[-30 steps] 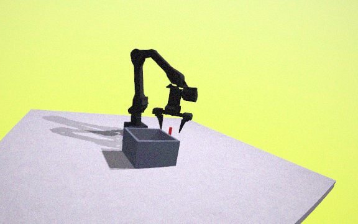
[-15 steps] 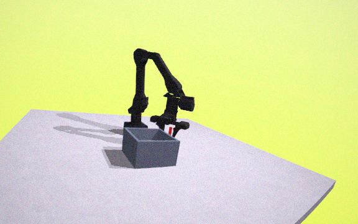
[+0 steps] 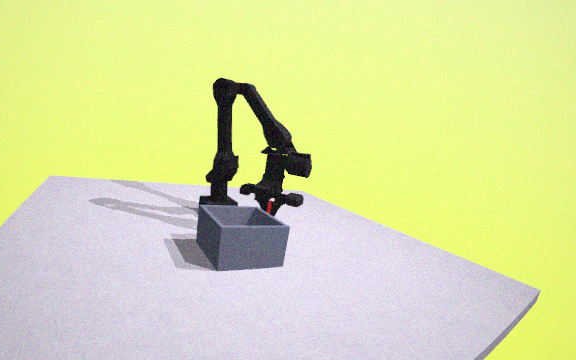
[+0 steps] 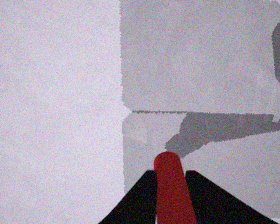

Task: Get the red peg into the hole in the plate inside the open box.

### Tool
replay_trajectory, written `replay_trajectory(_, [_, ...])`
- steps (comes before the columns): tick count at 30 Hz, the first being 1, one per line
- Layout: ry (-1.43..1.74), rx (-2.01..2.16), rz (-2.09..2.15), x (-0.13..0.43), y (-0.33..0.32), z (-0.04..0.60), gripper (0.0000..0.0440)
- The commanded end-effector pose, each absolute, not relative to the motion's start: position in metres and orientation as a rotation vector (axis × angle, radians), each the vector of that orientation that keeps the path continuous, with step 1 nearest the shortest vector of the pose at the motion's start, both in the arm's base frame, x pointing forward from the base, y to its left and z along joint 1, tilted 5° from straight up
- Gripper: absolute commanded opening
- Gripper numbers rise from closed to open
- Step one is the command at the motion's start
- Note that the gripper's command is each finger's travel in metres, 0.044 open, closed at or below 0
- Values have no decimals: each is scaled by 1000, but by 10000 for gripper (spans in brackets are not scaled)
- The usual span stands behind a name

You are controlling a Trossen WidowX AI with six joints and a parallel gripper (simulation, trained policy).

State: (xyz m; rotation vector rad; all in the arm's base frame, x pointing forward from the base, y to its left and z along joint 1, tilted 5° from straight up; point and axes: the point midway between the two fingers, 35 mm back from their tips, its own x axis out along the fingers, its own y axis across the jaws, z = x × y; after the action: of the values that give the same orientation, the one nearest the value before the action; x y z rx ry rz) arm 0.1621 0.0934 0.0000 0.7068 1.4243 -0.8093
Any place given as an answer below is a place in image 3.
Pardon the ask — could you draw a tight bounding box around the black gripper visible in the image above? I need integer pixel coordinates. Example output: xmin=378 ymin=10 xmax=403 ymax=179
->
xmin=240 ymin=170 xmax=304 ymax=217

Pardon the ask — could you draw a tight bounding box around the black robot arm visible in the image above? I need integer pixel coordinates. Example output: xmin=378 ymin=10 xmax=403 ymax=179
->
xmin=205 ymin=78 xmax=312 ymax=202

